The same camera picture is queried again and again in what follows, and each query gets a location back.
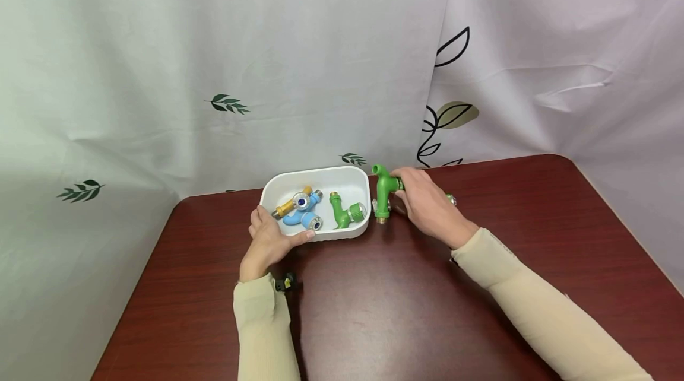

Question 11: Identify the person's left hand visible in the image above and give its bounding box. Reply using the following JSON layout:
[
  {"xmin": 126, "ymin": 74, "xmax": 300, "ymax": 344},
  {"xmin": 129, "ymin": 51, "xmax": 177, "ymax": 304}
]
[{"xmin": 239, "ymin": 205, "xmax": 316, "ymax": 283}]

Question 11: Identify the person's right hand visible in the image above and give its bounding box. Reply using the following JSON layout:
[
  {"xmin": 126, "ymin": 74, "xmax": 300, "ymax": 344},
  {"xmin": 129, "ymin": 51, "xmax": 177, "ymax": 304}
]
[{"xmin": 390, "ymin": 167, "xmax": 480, "ymax": 250}]

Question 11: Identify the green plastic tap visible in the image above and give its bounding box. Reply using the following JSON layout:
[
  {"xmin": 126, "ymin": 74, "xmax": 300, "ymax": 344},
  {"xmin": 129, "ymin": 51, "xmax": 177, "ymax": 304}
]
[{"xmin": 370, "ymin": 163, "xmax": 458, "ymax": 225}]

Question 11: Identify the white oval plastic tray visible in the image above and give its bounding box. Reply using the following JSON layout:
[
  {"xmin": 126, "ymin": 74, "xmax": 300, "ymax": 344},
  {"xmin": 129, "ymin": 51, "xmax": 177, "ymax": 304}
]
[{"xmin": 259, "ymin": 166, "xmax": 372, "ymax": 243}]

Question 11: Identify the person's right forearm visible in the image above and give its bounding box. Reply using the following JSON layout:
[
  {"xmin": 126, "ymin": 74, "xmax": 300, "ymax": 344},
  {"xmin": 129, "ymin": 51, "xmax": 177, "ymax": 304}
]
[{"xmin": 450, "ymin": 227, "xmax": 655, "ymax": 381}]

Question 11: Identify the green elbow pipe fitting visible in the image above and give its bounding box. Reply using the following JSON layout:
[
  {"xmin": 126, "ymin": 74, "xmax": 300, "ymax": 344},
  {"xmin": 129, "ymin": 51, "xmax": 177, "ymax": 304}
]
[{"xmin": 328, "ymin": 191, "xmax": 368, "ymax": 230}]

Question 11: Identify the person's left forearm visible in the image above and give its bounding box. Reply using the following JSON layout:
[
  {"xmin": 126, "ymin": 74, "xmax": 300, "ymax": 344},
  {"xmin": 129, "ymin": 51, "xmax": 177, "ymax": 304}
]
[{"xmin": 233, "ymin": 273, "xmax": 302, "ymax": 381}]

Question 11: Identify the blue plastic tap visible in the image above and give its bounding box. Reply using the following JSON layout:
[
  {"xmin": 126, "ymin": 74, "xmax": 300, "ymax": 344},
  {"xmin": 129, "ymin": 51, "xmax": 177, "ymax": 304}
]
[{"xmin": 271, "ymin": 186, "xmax": 325, "ymax": 231}]

